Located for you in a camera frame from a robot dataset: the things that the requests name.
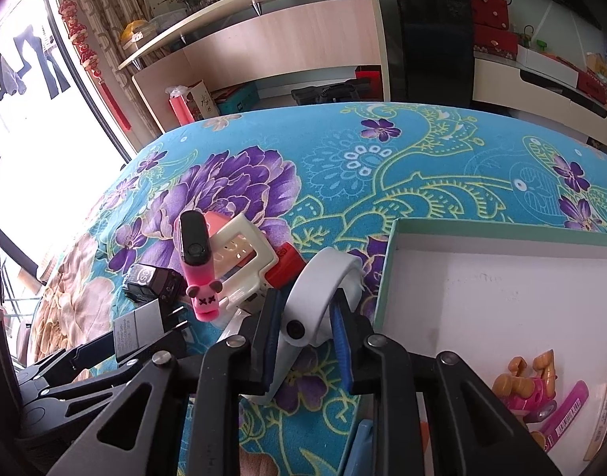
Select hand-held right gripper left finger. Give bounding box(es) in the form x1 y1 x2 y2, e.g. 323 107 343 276
46 288 289 476

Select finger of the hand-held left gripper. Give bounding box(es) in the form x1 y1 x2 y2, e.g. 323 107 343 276
33 330 118 382
38 307 191 401

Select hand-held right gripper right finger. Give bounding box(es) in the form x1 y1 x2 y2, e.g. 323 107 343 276
330 297 565 476

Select pink smart watch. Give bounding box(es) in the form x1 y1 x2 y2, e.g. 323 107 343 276
177 209 235 322

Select black toy car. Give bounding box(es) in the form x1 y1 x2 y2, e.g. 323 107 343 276
124 264 182 304

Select red glue bottle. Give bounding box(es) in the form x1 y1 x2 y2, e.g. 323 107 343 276
266 243 309 289

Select white curved plastic device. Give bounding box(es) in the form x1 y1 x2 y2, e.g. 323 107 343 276
264 248 364 402

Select white rectangular plastic frame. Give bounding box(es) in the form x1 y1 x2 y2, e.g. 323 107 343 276
211 212 279 308

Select teal cardboard box tray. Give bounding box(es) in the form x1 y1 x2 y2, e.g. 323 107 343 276
373 218 607 476

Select pink puppy toy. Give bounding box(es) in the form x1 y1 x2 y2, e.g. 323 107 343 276
492 349 557 424

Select magenta plastic case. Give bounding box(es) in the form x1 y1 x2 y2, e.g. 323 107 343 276
529 381 589 452

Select teal storage box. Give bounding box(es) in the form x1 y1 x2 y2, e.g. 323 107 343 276
214 83 261 115

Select black floor exerciser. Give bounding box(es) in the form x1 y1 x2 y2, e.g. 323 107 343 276
290 78 374 106

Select small red box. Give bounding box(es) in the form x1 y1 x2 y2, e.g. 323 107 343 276
355 66 384 102

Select hanging dark shirt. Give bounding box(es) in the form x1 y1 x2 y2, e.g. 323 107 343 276
0 54 29 97

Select hanging dark trousers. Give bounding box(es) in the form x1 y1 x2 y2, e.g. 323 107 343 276
13 25 71 100

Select red knot hanging ornament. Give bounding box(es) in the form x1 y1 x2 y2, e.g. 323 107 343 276
58 0 133 132

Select yellow lidded container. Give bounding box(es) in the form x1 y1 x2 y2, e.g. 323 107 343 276
121 20 150 50

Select beige curved shelf desk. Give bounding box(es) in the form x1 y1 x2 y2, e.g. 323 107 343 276
117 0 396 134

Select white television cabinet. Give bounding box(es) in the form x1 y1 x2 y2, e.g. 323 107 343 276
472 54 607 152

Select black water dispenser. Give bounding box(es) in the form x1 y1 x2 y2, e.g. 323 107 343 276
378 0 475 107

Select patterned curtain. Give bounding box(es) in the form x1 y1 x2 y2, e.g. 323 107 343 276
65 0 158 125

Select red gift box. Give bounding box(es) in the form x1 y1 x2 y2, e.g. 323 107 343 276
472 22 520 60

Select white flat box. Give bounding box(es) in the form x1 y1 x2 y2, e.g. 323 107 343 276
517 47 579 89

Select red gift bag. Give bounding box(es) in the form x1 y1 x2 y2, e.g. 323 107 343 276
463 0 510 31

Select colourful printed box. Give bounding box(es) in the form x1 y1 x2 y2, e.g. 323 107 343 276
584 52 607 85

